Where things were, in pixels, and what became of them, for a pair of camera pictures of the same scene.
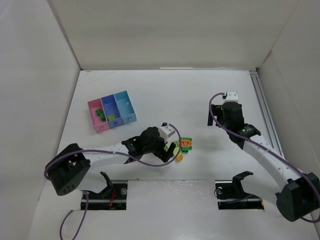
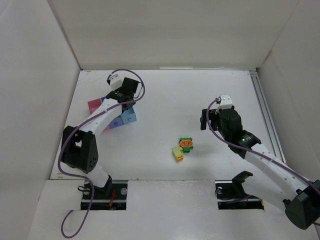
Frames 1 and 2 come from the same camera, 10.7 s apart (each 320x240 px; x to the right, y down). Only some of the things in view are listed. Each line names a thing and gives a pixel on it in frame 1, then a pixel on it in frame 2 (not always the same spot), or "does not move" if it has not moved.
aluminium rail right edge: (266, 111) does not move
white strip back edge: (209, 68) does not move
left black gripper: (162, 149) → (128, 104)
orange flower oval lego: (185, 143) does not move
